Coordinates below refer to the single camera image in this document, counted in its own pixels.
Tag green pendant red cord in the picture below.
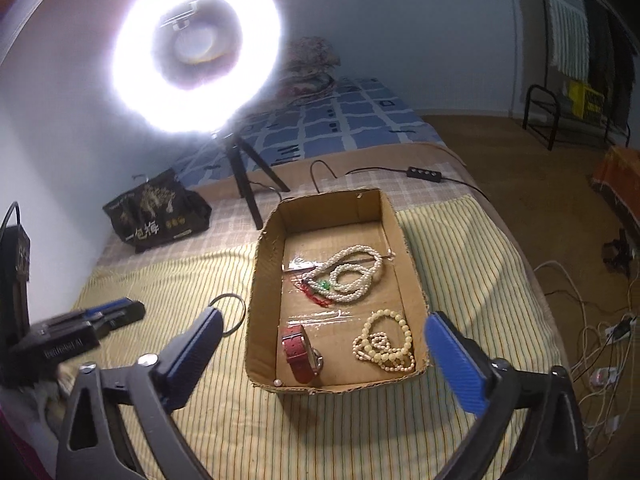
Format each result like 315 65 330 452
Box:
293 276 335 309

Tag red strap wristwatch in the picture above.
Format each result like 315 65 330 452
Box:
280 324 323 385

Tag cream bead bracelet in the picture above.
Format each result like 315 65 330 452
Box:
360 308 418 374

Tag long white bead necklace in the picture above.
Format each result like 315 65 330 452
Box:
305 242 396 305

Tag dark thin bangle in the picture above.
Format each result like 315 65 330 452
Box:
208 292 247 338

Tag black gift bag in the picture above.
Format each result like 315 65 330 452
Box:
103 169 212 254

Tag plaid beige bed sheet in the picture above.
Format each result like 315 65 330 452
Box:
98 143 490 270

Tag yellow striped bed sheet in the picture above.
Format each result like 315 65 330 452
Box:
76 196 565 479

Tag black tripod stand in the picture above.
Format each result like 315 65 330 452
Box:
215 132 291 231

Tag open cardboard box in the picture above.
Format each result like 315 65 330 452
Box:
245 188 430 394

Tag orange cardboard box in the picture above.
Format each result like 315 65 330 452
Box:
591 146 639 230

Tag blue patterned blanket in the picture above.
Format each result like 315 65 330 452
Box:
171 75 444 189

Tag black metal clothes rack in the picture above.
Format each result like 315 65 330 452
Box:
522 0 639 150

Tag yellow box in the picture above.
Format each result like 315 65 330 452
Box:
567 80 604 124

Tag hanging dark clothes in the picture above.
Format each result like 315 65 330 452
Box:
584 0 638 128

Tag hanging white striped cloth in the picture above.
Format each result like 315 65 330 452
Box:
547 0 590 82

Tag white power strip cables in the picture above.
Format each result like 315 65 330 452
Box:
531 259 640 461

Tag bright ring light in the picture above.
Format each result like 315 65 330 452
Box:
111 0 282 134

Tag black cable with controller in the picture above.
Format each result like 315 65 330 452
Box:
308 159 494 206

